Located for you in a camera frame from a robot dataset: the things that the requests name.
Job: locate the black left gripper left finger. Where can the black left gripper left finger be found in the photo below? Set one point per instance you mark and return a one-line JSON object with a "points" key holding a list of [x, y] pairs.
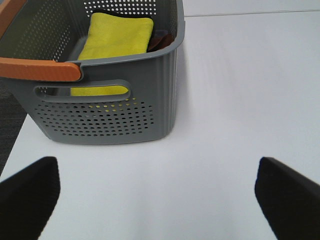
{"points": [[28, 199]]}

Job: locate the grey perforated plastic basket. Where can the grey perforated plastic basket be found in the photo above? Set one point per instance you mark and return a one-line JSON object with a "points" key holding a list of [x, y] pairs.
{"points": [[118, 100]]}

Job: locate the yellow folded towel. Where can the yellow folded towel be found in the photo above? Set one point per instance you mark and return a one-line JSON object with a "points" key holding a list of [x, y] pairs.
{"points": [[116, 35]]}

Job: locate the orange basket handle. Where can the orange basket handle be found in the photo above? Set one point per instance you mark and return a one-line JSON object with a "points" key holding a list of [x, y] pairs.
{"points": [[29, 69]]}

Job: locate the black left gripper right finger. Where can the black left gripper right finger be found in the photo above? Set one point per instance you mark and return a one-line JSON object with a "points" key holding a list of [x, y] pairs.
{"points": [[289, 201]]}

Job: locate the brown folded towel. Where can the brown folded towel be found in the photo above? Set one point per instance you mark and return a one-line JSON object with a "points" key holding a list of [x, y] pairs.
{"points": [[160, 39]]}

